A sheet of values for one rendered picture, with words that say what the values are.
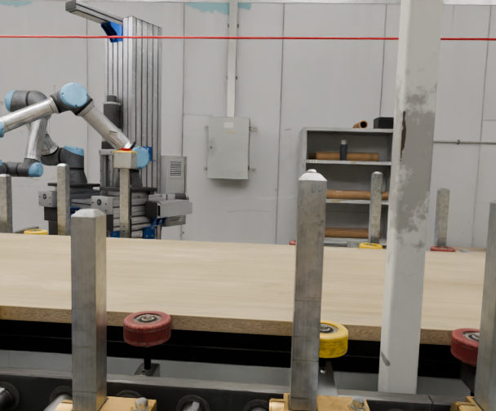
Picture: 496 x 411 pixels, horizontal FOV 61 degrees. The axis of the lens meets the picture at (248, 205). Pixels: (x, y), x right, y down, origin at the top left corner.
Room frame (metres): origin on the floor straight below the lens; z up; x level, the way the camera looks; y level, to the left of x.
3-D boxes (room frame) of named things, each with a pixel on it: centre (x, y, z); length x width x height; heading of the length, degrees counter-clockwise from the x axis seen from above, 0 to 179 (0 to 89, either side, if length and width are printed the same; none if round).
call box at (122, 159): (1.68, 0.49, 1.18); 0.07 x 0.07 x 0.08; 86
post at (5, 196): (1.72, 1.00, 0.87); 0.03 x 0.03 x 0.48; 86
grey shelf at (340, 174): (4.05, -0.94, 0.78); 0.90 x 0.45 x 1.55; 87
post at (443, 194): (1.59, -0.74, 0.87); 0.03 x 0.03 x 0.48; 86
